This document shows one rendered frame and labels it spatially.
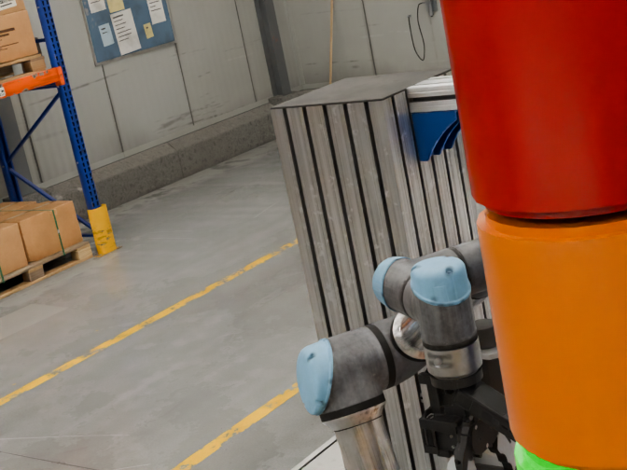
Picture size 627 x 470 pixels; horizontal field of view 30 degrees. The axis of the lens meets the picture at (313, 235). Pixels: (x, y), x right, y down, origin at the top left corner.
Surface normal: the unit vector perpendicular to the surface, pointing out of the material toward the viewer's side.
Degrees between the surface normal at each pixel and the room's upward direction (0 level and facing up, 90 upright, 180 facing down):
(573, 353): 90
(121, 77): 90
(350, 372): 69
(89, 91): 90
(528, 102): 90
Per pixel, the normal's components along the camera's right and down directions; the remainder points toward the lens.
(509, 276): -0.84, 0.29
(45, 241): 0.78, 0.03
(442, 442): -0.58, 0.32
